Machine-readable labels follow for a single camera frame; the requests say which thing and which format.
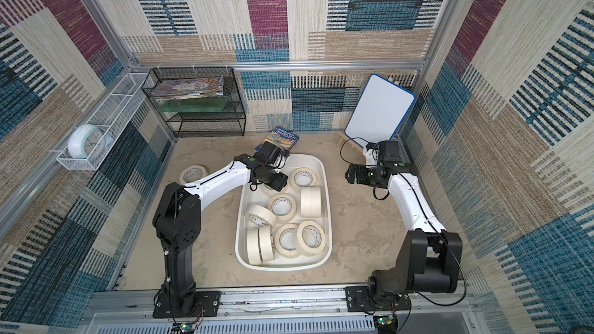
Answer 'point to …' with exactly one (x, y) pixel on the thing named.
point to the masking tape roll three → (191, 174)
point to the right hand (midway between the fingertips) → (358, 173)
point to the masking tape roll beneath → (283, 206)
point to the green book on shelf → (192, 104)
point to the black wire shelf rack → (230, 123)
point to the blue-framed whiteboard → (382, 111)
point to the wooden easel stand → (346, 145)
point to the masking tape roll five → (262, 216)
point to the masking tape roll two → (304, 179)
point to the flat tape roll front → (285, 240)
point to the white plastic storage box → (247, 243)
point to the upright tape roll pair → (310, 202)
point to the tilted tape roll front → (311, 238)
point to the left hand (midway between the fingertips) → (279, 178)
